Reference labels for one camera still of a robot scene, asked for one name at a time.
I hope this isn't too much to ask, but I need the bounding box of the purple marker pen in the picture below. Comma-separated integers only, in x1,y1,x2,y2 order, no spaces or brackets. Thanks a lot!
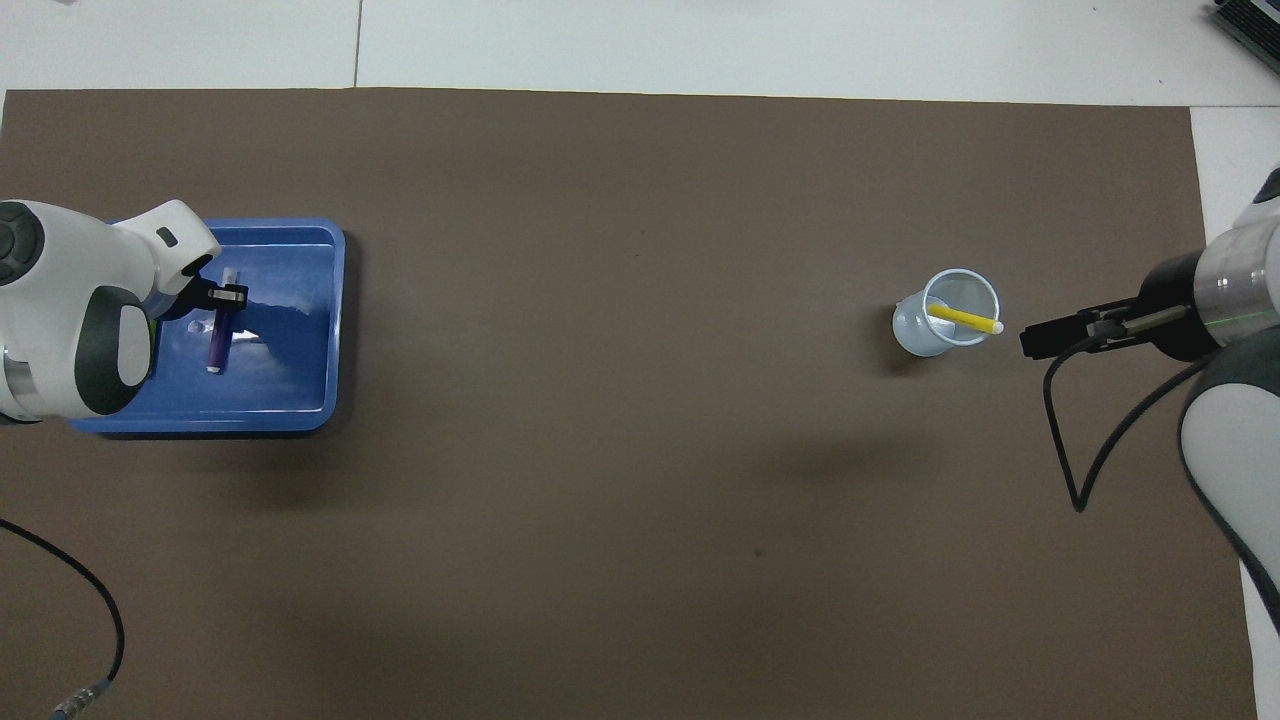
205,267,241,375

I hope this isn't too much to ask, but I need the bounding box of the yellow marker pen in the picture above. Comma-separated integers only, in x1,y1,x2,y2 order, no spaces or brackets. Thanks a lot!
927,303,1004,336

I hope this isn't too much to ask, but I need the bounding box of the blue plastic tray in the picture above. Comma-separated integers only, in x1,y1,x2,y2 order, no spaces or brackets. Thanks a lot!
70,218,347,435

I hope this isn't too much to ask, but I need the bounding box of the translucent plastic cup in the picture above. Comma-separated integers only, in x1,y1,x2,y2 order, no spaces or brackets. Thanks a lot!
892,268,1002,359

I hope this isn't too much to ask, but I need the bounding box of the brown table mat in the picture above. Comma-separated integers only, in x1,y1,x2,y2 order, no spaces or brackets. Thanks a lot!
0,88,1259,720

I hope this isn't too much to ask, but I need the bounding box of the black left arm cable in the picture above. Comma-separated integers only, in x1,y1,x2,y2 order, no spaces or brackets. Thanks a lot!
0,518,126,719

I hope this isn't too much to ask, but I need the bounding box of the grey ribbed device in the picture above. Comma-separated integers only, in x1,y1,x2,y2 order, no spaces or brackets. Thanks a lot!
1210,0,1280,76

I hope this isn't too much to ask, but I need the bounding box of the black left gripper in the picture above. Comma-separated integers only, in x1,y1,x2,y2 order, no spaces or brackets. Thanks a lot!
150,262,250,321

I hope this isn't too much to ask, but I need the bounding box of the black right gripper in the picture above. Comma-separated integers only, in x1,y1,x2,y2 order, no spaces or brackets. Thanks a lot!
1020,252,1219,363

